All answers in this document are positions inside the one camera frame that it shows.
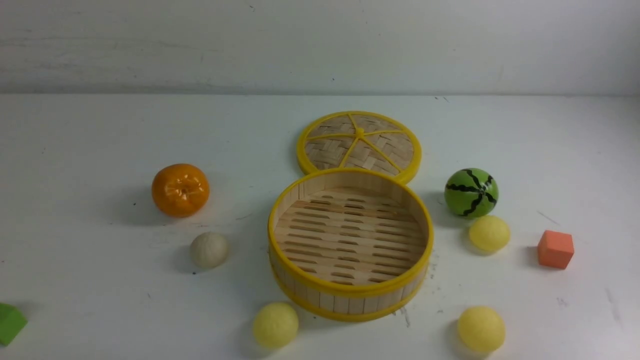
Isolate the white bun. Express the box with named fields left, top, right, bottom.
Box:
left=189, top=231, right=230, bottom=269

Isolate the yellow bun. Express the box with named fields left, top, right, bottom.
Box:
left=468, top=215, right=511, bottom=253
left=456, top=306, right=506, bottom=354
left=252, top=301, right=299, bottom=350

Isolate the woven bamboo steamer lid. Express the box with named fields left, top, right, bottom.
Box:
left=295, top=111, right=422, bottom=183

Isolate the bamboo steamer tray yellow rim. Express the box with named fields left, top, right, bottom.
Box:
left=267, top=168, right=434, bottom=322

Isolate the orange plastic tangerine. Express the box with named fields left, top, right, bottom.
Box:
left=151, top=163, right=210, bottom=218

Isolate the green toy watermelon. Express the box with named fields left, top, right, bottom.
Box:
left=444, top=168, right=499, bottom=218

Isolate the orange foam cube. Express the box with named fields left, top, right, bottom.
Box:
left=537, top=229, right=575, bottom=271

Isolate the green foam cube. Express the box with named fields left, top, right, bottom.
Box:
left=0, top=303, right=28, bottom=347

